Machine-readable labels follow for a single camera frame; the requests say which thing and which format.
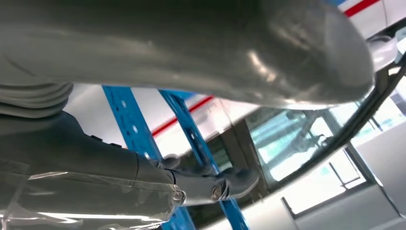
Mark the blue metal shelf rack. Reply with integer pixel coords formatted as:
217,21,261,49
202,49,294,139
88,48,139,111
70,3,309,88
102,85,251,230

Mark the white car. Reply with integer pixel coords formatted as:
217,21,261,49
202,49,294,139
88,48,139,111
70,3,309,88
63,0,406,230

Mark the white car side mirror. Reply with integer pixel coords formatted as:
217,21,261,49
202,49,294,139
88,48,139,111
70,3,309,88
368,35,399,73

